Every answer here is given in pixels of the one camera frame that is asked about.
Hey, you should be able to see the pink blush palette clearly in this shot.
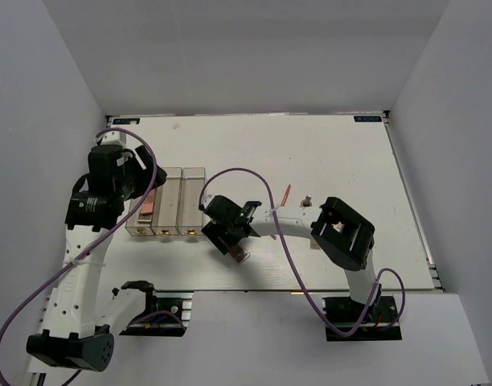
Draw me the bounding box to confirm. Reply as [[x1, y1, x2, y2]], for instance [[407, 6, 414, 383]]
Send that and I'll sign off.
[[140, 189, 156, 216]]

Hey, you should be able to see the mauve eyeshadow palette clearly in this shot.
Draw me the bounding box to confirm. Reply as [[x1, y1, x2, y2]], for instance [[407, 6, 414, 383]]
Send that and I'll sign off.
[[228, 244, 251, 265]]

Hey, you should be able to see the brown eyeshadow palette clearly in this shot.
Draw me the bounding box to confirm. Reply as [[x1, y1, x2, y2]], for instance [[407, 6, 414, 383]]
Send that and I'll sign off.
[[137, 215, 152, 223]]

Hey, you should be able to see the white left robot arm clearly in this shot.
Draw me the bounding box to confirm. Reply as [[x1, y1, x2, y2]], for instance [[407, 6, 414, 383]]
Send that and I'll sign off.
[[26, 144, 166, 372]]

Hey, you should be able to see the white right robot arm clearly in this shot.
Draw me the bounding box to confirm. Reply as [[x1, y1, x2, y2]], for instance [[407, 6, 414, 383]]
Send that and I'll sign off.
[[199, 195, 381, 321]]

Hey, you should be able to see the orange makeup brush upper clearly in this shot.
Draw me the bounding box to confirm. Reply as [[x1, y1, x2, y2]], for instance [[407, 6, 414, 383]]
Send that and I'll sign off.
[[280, 184, 292, 207]]

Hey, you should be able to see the right clear organizer bin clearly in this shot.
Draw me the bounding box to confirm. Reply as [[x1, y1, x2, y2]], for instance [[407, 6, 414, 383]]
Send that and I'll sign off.
[[177, 167, 207, 236]]

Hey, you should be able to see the clear organizer bin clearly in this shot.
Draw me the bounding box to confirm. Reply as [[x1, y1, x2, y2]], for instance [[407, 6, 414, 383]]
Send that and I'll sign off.
[[177, 167, 207, 236], [151, 167, 182, 236], [125, 207, 154, 236]]

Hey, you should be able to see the middle clear organizer bin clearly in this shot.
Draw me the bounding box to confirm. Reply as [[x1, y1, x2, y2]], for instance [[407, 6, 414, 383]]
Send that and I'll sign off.
[[151, 167, 182, 236]]

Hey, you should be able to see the left clear organizer bin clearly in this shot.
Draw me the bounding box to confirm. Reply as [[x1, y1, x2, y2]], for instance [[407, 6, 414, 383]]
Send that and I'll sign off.
[[125, 207, 154, 236]]

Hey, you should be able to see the small foundation bottle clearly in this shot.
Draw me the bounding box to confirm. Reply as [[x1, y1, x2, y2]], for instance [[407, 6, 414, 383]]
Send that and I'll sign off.
[[301, 195, 312, 207]]

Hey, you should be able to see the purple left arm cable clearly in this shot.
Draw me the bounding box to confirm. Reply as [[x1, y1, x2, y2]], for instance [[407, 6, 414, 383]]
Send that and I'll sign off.
[[0, 127, 187, 385]]

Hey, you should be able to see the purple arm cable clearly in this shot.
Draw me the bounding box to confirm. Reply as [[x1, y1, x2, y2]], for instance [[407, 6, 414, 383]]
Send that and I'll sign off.
[[198, 166, 408, 339], [0, 127, 187, 385]]

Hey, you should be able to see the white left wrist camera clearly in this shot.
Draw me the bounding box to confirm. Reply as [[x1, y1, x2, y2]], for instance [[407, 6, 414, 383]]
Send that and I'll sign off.
[[95, 130, 126, 147]]

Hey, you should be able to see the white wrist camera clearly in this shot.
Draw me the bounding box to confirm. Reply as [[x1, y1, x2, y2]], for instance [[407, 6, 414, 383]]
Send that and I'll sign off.
[[199, 195, 215, 212], [95, 130, 126, 147]]

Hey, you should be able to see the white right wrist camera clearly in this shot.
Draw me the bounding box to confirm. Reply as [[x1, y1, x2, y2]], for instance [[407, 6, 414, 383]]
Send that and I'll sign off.
[[199, 195, 215, 212]]

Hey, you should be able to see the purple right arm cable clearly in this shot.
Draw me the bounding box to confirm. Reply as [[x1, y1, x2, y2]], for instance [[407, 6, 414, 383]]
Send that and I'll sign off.
[[198, 166, 408, 339]]

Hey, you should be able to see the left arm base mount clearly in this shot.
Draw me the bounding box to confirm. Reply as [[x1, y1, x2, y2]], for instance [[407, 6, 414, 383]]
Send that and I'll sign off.
[[121, 292, 193, 338]]

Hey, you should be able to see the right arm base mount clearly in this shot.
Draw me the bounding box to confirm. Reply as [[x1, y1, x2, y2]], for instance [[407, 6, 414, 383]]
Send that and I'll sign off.
[[322, 296, 402, 342]]

